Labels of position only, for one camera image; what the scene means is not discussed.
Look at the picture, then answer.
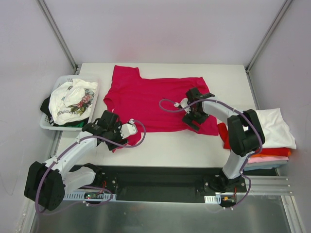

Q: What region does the magenta t-shirt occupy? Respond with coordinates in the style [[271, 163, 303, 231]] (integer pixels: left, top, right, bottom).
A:
[[104, 66, 209, 145]]

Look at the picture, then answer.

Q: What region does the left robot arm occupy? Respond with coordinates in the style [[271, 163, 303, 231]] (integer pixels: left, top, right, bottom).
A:
[[24, 110, 137, 211]]

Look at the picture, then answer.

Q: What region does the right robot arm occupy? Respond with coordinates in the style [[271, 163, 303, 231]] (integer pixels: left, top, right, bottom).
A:
[[179, 88, 265, 192]]

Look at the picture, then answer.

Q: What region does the red folded t-shirt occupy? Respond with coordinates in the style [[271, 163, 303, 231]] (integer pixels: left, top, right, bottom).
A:
[[217, 123, 291, 155]]

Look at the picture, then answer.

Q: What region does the white floral print t-shirt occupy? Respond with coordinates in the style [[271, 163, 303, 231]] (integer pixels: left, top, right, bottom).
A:
[[48, 78, 98, 125]]

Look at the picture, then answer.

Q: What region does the black garment in basket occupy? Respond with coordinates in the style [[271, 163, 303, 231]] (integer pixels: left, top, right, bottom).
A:
[[40, 96, 51, 116]]

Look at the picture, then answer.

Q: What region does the pink folded t-shirt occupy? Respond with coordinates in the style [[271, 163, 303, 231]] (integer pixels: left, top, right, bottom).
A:
[[248, 156, 289, 164]]

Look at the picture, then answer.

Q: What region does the white folded t-shirt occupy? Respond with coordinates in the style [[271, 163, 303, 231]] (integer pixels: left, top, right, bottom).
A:
[[256, 108, 296, 150]]

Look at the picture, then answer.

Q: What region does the grey folded t-shirt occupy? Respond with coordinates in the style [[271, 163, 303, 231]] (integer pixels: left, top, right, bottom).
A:
[[243, 160, 288, 171]]

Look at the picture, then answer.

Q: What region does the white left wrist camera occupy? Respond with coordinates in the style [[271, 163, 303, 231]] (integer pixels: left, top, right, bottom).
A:
[[120, 119, 138, 139]]

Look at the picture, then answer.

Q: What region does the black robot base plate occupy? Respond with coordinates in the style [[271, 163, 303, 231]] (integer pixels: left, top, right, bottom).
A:
[[87, 166, 246, 203]]

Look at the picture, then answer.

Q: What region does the white slotted cable duct left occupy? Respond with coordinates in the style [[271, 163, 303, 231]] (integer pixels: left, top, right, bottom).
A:
[[63, 191, 111, 201]]

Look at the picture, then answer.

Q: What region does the white slotted cable duct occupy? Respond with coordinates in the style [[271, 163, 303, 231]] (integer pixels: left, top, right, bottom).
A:
[[204, 195, 221, 204], [63, 191, 111, 201]]

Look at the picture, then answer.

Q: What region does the white slotted cable duct right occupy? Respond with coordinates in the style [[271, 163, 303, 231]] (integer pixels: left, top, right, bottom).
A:
[[204, 195, 221, 204]]

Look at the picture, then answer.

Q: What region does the aluminium front rail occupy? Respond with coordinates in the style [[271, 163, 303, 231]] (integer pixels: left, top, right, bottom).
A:
[[30, 171, 291, 195]]

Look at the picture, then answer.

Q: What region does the aluminium frame post right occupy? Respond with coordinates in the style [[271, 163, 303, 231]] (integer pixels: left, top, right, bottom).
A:
[[245, 0, 294, 74]]

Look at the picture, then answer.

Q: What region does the aluminium frame post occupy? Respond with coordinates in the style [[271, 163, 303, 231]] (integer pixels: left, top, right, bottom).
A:
[[36, 0, 80, 75], [245, 0, 294, 74]]

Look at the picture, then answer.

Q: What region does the aluminium frame post left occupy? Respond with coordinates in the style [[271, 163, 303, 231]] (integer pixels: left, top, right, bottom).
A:
[[36, 0, 80, 75]]

